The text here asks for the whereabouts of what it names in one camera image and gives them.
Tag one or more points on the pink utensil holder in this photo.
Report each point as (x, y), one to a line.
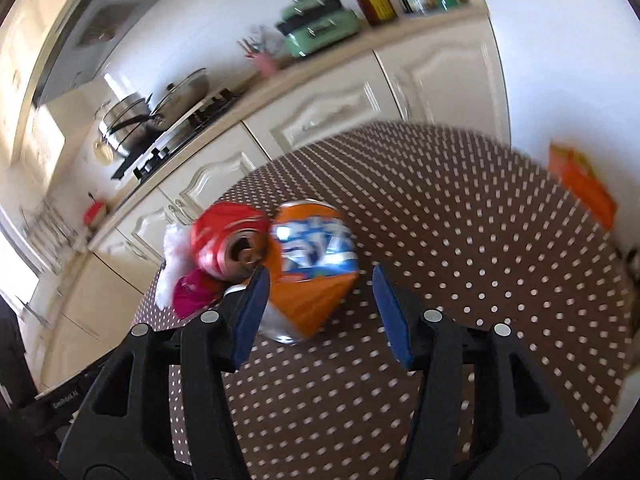
(265, 62)

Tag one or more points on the orange box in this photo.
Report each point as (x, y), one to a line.
(582, 185)

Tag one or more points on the crushed red soda can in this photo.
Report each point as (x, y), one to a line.
(220, 230)

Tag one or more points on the black gas stove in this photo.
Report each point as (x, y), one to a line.
(195, 120)

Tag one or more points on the brown patterned tablecloth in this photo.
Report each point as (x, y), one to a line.
(450, 200)

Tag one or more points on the green countertop appliance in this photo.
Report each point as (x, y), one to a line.
(320, 22)

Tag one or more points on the stainless steel pot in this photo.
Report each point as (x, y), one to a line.
(125, 125)

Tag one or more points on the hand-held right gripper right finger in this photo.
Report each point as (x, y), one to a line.
(392, 315)

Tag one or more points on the steel pan with lid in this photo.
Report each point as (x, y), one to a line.
(182, 92)

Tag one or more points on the metal dish rack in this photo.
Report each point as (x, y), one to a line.
(47, 232)

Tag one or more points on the range hood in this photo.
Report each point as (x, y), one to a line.
(95, 25)

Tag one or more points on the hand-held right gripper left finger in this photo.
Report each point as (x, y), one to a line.
(250, 320)

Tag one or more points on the small red container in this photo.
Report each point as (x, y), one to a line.
(95, 212)

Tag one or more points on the pink wrapper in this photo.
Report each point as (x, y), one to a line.
(192, 292)

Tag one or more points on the crushed orange soda can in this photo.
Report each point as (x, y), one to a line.
(310, 305)

